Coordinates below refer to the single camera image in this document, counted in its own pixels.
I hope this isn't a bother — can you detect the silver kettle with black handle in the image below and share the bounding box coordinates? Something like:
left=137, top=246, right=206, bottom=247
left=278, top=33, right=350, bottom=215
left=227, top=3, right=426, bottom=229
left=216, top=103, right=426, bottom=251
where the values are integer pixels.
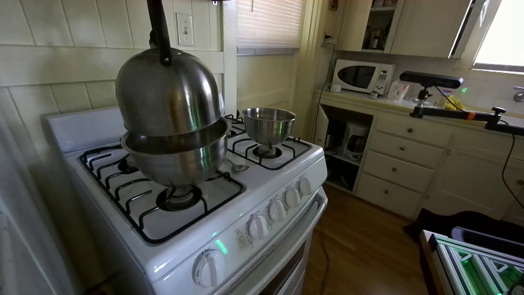
left=116, top=0, right=223, bottom=136

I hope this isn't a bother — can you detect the cream drawer cabinet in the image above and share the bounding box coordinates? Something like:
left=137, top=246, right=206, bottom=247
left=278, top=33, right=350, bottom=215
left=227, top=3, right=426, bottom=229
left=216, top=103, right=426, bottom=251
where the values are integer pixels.
left=316, top=92, right=524, bottom=224

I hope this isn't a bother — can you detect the black burner grate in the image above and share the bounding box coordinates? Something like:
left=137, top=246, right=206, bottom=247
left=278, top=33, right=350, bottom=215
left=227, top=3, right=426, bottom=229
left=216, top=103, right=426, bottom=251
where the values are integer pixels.
left=226, top=115, right=311, bottom=170
left=78, top=144, right=244, bottom=244

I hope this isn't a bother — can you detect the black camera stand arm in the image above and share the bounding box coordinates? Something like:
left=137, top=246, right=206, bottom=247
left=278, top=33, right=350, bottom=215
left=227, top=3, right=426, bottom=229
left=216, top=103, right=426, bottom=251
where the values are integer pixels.
left=411, top=103, right=524, bottom=136

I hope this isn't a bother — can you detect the right black burner grate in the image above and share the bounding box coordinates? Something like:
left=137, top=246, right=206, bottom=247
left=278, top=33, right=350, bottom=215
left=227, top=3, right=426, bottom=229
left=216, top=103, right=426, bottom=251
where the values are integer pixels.
left=226, top=115, right=311, bottom=170

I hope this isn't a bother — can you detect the small silver bowl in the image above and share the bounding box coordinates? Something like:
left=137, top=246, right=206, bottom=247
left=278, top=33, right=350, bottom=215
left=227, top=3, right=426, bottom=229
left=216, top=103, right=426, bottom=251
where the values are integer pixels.
left=241, top=108, right=295, bottom=146

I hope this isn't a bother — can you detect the black depth camera bar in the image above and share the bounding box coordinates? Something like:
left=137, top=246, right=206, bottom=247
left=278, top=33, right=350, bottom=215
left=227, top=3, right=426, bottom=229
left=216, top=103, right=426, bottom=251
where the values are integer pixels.
left=399, top=70, right=463, bottom=88

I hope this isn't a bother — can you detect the black coffee maker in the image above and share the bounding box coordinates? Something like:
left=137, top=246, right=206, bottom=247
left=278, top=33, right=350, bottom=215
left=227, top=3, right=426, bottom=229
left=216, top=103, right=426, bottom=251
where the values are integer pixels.
left=342, top=121, right=368, bottom=160

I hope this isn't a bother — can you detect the left black burner grate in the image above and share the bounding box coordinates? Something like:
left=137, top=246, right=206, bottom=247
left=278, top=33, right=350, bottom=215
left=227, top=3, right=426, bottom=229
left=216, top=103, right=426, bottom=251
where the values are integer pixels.
left=78, top=144, right=244, bottom=244

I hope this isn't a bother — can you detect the white wall outlet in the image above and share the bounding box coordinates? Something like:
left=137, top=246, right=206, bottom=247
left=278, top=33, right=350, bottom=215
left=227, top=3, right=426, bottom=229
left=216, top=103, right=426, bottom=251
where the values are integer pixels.
left=175, top=13, right=193, bottom=46

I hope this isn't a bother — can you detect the white window blind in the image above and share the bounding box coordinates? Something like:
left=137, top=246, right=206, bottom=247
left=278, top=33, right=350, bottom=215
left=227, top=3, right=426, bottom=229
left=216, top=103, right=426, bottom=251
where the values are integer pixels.
left=236, top=0, right=304, bottom=56

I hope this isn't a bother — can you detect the yellow item on counter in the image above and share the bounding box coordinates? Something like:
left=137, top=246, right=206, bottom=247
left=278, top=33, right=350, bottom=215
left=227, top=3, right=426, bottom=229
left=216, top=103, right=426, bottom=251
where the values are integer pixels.
left=444, top=95, right=463, bottom=110

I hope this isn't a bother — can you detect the white frame rack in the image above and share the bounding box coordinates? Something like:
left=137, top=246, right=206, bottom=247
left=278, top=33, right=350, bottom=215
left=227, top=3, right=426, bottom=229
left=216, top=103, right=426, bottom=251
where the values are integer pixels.
left=419, top=226, right=524, bottom=295

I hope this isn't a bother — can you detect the white gas stove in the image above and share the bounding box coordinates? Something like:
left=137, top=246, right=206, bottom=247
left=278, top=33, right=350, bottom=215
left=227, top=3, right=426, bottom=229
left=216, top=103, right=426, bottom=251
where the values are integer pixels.
left=46, top=106, right=327, bottom=295

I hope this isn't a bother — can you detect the white upper cabinet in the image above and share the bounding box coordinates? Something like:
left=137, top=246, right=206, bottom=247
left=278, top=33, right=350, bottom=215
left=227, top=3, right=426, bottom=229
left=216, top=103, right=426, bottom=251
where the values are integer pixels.
left=334, top=0, right=504, bottom=61

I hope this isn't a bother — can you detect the white microwave oven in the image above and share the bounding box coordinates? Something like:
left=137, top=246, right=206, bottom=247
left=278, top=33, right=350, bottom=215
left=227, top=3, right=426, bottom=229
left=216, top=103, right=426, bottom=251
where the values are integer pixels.
left=332, top=59, right=395, bottom=97

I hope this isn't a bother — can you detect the large silver bowl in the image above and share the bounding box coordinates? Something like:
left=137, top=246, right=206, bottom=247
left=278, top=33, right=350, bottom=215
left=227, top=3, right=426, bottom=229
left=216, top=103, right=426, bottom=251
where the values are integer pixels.
left=121, top=118, right=227, bottom=187

